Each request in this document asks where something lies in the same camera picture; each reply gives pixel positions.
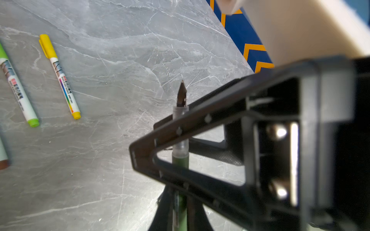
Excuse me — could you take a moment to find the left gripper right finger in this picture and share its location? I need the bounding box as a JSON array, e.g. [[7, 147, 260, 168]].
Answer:
[[187, 196, 213, 231]]

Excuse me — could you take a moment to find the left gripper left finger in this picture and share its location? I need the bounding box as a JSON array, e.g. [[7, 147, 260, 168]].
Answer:
[[148, 186, 173, 231]]

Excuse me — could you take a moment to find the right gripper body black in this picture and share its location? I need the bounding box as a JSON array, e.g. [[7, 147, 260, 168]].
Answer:
[[254, 56, 370, 231]]

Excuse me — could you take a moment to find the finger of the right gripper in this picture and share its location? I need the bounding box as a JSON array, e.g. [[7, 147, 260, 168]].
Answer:
[[129, 57, 356, 231]]

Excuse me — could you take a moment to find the dark green capped pen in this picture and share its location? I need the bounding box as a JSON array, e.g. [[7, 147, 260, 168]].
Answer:
[[172, 80, 190, 231]]

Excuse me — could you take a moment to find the white pen brown end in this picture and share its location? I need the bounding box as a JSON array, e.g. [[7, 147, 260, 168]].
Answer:
[[0, 139, 10, 170]]

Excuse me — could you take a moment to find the white pen light green end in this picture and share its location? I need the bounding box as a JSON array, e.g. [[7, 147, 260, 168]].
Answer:
[[1, 45, 40, 128]]

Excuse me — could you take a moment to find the white pen yellow end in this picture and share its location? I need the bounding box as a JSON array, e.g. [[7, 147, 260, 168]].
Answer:
[[39, 34, 82, 120]]

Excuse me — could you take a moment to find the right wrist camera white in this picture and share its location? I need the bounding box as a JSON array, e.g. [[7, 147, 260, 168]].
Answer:
[[217, 1, 370, 66]]

